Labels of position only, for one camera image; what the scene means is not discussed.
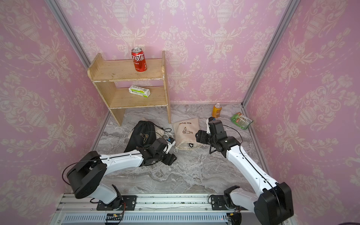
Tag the aluminium front rail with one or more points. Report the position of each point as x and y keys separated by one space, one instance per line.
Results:
x=152 y=209

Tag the green snack packet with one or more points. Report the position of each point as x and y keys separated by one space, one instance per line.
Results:
x=241 y=120

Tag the black drawstring pouch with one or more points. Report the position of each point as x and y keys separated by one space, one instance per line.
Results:
x=143 y=134

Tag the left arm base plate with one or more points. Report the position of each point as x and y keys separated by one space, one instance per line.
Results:
x=126 y=203

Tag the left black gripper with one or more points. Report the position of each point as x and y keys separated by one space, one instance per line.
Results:
x=170 y=159

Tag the white green small box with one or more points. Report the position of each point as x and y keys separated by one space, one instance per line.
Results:
x=139 y=91

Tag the red cola can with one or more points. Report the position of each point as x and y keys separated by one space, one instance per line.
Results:
x=139 y=59

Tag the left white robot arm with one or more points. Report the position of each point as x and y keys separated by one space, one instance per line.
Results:
x=85 y=177

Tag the beige pouch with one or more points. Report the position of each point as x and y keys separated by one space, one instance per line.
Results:
x=185 y=133

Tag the orange drink can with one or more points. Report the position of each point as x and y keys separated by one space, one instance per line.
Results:
x=216 y=110

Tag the beige linen drawstring bag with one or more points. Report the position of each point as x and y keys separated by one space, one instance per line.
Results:
x=165 y=135

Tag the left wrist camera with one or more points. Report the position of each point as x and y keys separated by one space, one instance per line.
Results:
x=170 y=143

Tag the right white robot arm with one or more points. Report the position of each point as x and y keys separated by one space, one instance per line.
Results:
x=271 y=201

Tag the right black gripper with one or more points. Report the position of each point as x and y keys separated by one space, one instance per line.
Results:
x=202 y=136

